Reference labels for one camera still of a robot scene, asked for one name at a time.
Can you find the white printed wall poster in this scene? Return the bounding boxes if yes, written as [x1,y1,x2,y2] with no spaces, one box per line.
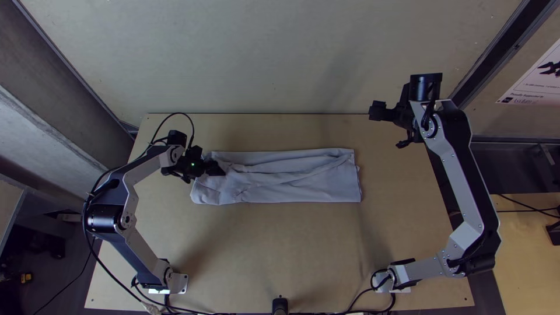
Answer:
[495,37,560,107]

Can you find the black monitor stand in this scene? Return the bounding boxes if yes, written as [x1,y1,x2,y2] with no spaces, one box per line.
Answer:
[545,218,560,247]

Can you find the light grey t-shirt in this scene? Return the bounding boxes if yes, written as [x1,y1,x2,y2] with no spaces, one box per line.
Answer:
[189,148,363,207]

